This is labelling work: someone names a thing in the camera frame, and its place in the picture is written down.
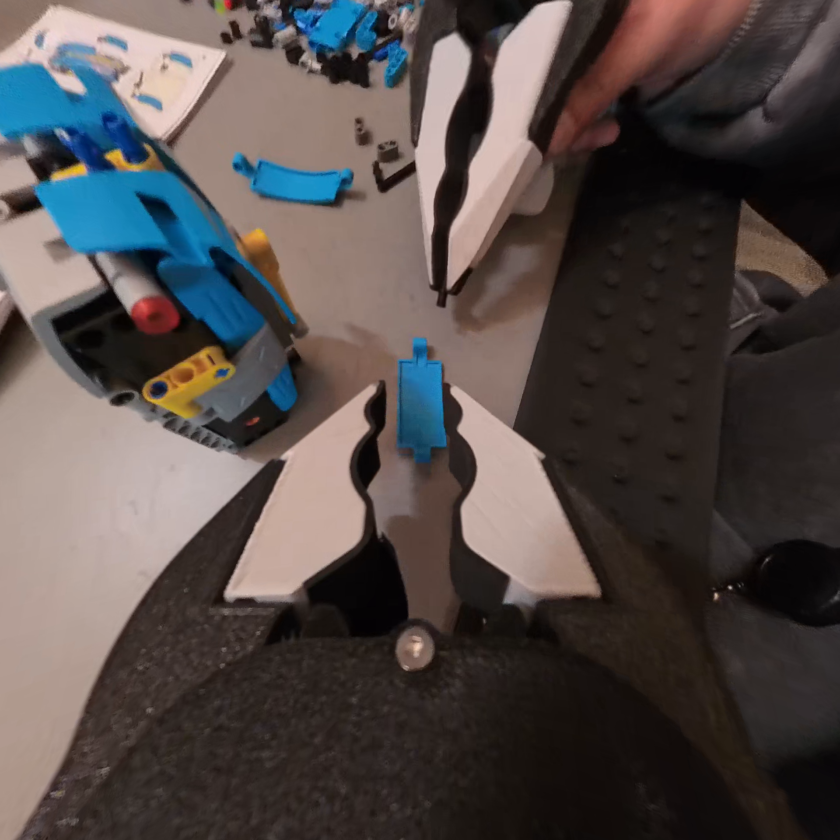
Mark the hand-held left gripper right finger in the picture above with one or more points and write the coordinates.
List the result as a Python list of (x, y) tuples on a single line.
[(525, 518)]

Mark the pile of loose toy bricks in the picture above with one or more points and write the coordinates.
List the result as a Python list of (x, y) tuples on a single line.
[(334, 26)]

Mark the grey brick connector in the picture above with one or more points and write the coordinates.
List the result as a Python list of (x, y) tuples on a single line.
[(359, 130), (388, 150)]

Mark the grey desk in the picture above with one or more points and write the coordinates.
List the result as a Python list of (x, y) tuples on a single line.
[(98, 525)]

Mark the white instruction booklet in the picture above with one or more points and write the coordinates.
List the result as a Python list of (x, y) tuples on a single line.
[(177, 79)]

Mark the black round buckle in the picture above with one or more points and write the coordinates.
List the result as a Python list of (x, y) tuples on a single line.
[(797, 581)]

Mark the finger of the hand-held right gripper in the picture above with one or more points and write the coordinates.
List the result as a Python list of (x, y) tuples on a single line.
[(505, 164), (436, 131)]

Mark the person's right forearm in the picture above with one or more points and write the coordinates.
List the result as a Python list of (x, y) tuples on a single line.
[(754, 79)]

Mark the blue toy brick robot model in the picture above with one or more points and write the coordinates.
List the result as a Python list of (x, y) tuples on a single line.
[(131, 210)]

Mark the black brick axle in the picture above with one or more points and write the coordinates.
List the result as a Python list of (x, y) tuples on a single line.
[(394, 176)]

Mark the dark dotted pad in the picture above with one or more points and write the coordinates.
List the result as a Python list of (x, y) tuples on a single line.
[(630, 328)]

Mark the person's right hand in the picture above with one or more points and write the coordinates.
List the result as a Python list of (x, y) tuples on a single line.
[(656, 46)]

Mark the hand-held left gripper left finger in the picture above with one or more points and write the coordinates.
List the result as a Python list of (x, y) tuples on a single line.
[(315, 518)]

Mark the blue curved brick panel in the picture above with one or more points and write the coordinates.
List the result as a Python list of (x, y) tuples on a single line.
[(295, 182)]

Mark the dark grey jacket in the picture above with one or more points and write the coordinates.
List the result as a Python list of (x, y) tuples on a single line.
[(774, 426)]

